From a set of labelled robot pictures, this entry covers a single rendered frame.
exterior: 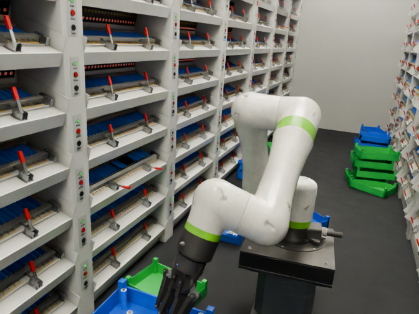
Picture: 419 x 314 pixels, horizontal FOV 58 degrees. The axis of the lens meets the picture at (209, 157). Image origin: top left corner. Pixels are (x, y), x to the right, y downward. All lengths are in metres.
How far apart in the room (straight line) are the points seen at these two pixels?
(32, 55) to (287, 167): 0.76
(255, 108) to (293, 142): 0.20
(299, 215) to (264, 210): 0.63
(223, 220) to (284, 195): 0.16
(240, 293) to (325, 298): 0.39
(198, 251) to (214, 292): 0.93
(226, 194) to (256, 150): 0.47
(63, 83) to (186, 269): 0.70
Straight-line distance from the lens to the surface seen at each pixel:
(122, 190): 1.65
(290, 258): 1.44
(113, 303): 1.21
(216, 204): 0.86
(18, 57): 1.16
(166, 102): 1.88
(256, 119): 1.19
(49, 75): 1.32
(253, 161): 1.36
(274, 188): 0.92
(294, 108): 1.15
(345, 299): 1.93
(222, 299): 1.78
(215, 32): 2.51
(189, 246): 0.89
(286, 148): 1.03
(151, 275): 1.90
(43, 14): 1.32
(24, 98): 1.27
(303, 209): 1.49
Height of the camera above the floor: 1.10
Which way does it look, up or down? 18 degrees down
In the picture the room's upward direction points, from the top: 4 degrees clockwise
